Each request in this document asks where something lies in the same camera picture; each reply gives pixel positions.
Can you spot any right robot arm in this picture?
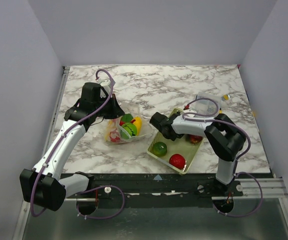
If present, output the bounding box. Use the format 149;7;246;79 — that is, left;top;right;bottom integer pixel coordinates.
150;112;248;196

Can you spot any red apple toy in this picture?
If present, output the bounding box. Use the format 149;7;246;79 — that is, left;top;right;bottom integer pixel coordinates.
169;154;186;170

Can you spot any dark red mango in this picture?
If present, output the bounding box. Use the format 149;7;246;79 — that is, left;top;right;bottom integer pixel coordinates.
189;135;203;144

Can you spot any clear zip top bag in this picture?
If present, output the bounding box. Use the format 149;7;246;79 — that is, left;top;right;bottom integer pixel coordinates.
118;105;151;144

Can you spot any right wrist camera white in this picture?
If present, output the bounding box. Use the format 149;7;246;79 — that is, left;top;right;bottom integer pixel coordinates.
183;105;197;113

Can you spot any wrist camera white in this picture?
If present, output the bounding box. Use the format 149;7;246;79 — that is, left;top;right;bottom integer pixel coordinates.
97;79;111;94
183;105;197;113

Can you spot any green watermelon toy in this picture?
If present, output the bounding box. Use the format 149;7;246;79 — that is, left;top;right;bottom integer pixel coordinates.
121;122;137;139

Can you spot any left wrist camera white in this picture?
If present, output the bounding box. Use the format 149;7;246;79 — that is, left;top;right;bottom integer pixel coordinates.
97;79;111;94

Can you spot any small yellow silver clip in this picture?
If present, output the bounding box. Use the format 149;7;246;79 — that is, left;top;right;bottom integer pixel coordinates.
222;94;231;101

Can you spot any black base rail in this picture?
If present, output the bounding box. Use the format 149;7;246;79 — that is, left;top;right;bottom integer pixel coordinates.
67;173;243;209

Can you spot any red bell pepper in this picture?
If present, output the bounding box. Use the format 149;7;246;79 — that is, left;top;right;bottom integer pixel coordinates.
106;118;125;144

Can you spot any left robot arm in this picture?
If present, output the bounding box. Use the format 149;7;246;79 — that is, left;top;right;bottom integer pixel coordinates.
19;81;124;211

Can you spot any yellow lemon toy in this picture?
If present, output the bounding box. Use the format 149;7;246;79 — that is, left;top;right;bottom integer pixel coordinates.
131;116;142;136

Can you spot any yellow green mango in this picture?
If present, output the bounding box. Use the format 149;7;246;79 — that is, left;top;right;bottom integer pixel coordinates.
151;141;167;157

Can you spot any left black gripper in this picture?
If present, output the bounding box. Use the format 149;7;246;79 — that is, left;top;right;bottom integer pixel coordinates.
93;93;125;119

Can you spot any green bell pepper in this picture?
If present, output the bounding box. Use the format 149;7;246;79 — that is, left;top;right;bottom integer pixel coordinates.
120;113;133;126

